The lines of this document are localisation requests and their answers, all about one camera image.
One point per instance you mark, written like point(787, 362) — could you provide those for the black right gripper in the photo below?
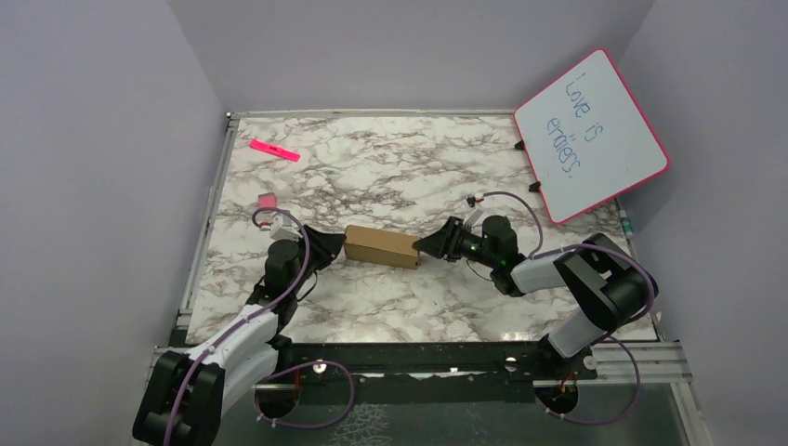
point(443, 242)

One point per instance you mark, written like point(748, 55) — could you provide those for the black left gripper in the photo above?
point(325, 245)

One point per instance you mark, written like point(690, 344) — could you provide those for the brown cardboard box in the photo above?
point(381, 247)

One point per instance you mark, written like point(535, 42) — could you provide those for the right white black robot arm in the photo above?
point(609, 287)

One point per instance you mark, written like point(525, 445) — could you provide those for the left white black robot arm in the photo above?
point(189, 392)

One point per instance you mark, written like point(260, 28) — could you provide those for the pink eraser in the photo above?
point(267, 201)

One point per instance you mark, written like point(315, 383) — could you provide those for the pink highlighter marker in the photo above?
point(274, 150)

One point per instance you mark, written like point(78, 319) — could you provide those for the pink framed whiteboard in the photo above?
point(587, 139)

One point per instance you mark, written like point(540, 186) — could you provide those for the green capped marker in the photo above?
point(626, 224)

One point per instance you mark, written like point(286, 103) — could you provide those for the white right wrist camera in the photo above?
point(473, 217)

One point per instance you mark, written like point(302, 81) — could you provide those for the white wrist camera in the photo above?
point(284, 229)
point(473, 217)

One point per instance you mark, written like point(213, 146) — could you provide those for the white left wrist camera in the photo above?
point(284, 229)

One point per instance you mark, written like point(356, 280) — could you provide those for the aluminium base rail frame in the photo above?
point(371, 333)

